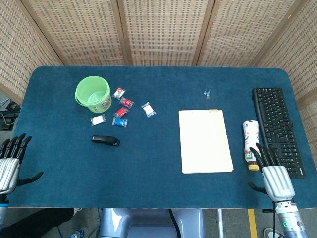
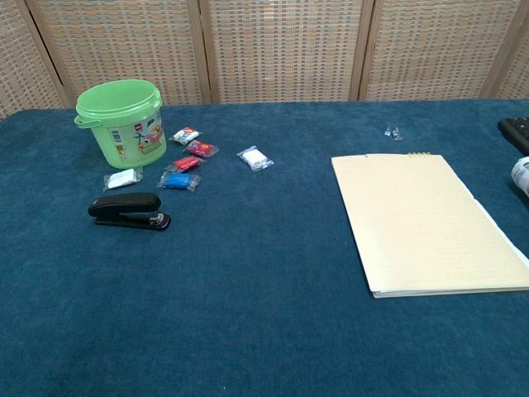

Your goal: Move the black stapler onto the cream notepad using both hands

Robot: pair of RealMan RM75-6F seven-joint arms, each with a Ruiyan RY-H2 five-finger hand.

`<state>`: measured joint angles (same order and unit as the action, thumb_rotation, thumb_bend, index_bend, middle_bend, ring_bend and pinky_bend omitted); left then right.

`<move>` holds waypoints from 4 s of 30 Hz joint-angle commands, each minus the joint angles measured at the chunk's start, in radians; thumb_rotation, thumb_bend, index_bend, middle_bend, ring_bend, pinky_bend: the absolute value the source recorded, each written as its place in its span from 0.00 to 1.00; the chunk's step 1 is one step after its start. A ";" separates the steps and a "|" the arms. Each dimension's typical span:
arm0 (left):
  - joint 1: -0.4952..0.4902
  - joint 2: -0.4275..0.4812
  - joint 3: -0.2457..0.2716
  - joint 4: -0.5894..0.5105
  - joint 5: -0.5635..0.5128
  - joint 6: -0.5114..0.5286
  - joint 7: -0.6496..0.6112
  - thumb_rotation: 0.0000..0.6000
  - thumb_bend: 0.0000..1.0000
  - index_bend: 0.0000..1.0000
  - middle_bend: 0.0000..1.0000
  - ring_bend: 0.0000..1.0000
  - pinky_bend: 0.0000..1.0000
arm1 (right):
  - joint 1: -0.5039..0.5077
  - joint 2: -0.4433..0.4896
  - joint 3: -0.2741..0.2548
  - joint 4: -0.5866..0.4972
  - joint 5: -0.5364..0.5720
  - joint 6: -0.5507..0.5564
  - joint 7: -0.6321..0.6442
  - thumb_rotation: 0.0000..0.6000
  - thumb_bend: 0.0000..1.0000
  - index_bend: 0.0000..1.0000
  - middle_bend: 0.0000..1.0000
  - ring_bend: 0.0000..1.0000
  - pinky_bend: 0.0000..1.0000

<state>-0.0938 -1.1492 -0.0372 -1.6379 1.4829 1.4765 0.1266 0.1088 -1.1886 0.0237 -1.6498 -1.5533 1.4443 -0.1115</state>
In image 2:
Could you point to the black stapler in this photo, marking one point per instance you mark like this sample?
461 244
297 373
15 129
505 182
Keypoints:
124 202

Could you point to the magenta clay packet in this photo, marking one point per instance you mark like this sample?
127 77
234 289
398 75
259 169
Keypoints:
201 149

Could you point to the blue clay packet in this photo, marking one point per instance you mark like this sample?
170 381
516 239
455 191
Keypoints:
178 180

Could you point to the blue table cloth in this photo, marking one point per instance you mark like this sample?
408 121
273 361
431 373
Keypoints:
248 289

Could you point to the white and red clay packet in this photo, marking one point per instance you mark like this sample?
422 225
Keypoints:
186 135

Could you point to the small clear plastic clip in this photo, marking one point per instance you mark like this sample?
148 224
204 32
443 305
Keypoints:
388 131
398 133

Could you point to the beige paper folder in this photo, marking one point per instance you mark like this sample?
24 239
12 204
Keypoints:
413 219

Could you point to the woven bamboo screen panel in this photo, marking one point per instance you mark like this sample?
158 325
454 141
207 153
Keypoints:
434 49
20 74
520 70
285 49
124 41

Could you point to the green plastic bucket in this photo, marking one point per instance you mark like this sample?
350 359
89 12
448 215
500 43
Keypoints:
124 144

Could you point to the white labelled drink bottle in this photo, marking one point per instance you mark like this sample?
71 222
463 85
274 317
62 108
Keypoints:
522 173

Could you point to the black computer keyboard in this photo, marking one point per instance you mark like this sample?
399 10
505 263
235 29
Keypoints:
516 128

